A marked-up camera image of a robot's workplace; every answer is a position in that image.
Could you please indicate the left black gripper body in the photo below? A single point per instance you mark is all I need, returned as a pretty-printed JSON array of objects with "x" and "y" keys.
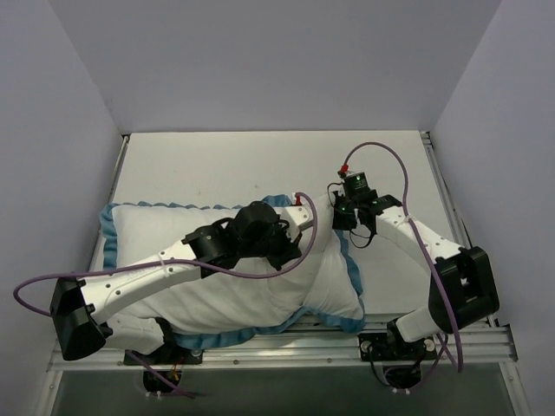
[{"x": 283, "y": 250}]

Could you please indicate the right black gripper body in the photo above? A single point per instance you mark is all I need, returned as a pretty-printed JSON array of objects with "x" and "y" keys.
[{"x": 344, "y": 219}]

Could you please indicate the blue houndstooth pillowcase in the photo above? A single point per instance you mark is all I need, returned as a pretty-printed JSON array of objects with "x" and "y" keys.
[{"x": 221, "y": 310}]

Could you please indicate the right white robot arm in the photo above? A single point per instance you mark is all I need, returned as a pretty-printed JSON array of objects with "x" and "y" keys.
[{"x": 388, "y": 217}]

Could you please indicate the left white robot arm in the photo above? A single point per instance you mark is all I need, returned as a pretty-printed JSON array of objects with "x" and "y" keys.
[{"x": 86, "y": 308}]

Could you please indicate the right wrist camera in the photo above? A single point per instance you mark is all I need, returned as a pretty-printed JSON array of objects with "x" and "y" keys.
[{"x": 344, "y": 171}]

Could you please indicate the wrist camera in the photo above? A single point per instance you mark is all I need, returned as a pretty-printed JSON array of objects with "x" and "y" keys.
[
  {"x": 299, "y": 217},
  {"x": 344, "y": 171}
]

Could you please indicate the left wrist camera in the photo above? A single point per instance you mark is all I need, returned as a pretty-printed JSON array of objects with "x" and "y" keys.
[{"x": 299, "y": 217}]

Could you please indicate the right aluminium side rail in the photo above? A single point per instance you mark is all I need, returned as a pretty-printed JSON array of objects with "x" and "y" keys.
[{"x": 446, "y": 208}]

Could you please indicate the aluminium side rail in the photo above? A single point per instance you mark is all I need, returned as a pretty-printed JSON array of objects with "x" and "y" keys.
[
  {"x": 446, "y": 208},
  {"x": 116, "y": 174}
]

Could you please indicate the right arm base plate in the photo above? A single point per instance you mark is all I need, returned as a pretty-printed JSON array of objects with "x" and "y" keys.
[{"x": 381, "y": 347}]

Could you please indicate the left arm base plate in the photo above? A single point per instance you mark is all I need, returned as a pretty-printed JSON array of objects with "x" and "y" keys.
[{"x": 175, "y": 357}]

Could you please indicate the left aluminium side rail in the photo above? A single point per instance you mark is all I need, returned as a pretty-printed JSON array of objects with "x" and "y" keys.
[{"x": 116, "y": 174}]

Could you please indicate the aluminium front rail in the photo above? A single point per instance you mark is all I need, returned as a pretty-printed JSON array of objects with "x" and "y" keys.
[{"x": 313, "y": 348}]

